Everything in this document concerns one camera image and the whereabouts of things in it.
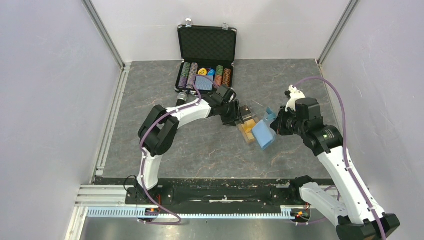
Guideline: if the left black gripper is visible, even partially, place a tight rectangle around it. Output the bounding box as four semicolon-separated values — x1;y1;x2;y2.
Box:
219;100;245;128

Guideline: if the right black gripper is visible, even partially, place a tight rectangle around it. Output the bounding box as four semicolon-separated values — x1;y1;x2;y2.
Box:
270;105;307;137

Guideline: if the light blue card holder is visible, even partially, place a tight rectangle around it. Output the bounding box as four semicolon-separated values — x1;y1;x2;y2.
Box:
251;107;277;150

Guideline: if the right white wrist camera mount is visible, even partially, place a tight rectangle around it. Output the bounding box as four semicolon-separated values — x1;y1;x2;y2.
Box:
285;85;306;112

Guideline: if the green purple chip stack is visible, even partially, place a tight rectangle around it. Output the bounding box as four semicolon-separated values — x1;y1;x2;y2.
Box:
177;62;191;89

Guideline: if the green orange chip stack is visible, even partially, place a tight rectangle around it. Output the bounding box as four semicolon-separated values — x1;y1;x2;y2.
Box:
214;65;224;86

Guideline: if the pink grey chip stack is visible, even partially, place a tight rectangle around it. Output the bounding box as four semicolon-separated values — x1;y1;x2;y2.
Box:
186;62;199;89

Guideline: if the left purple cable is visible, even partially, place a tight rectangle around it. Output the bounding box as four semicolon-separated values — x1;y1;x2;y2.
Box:
138;74;220;226

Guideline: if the clear box with gold cards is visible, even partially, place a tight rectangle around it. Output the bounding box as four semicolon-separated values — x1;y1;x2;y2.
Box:
237;104;259;145

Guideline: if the yellow dealer chip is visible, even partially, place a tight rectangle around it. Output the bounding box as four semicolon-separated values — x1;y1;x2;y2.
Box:
197;68;208;76

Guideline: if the brown orange chip stack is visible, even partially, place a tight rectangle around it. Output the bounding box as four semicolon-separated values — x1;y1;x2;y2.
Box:
222;68;232;87

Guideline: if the blue round chip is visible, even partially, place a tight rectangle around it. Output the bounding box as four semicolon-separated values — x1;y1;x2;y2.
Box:
207;68;216;76

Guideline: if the black microphone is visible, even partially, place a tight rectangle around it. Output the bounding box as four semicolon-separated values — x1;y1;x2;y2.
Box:
175;92;188;107

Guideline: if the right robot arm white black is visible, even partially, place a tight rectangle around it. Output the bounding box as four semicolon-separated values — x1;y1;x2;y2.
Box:
270;97;400;240

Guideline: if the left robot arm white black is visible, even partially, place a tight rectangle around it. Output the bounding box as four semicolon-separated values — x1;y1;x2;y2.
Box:
136;85;244;204

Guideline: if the blue playing card deck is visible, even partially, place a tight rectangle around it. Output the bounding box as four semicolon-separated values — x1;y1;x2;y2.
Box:
195;75;214;91

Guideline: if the white slotted cable duct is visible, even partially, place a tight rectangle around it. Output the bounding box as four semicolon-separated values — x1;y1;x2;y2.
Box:
86;206;305;220

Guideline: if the black poker chip case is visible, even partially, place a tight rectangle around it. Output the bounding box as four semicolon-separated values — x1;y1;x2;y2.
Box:
174;18;238;95

